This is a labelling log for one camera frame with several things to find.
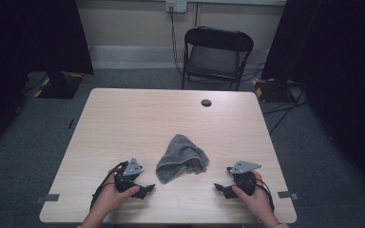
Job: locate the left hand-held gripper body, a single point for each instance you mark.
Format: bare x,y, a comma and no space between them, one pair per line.
130,167

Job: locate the black stand base yellow striped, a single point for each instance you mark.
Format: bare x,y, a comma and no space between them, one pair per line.
272,91
60,87

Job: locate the grey tape piece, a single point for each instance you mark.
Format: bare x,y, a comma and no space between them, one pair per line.
286,194
49,198

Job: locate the black folding chair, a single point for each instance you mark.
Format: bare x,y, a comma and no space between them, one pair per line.
218,39

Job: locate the person's right hand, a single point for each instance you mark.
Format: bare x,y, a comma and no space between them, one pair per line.
259,202

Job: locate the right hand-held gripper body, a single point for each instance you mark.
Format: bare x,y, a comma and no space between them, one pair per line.
242,167

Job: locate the dark curtain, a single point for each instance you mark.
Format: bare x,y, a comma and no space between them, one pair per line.
336,63
28,34

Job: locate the person's left hand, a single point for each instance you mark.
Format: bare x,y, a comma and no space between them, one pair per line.
107,199

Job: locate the white wall outlet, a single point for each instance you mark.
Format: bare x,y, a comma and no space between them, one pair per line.
176,5

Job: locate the grey towel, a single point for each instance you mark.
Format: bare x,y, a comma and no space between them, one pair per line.
180,155

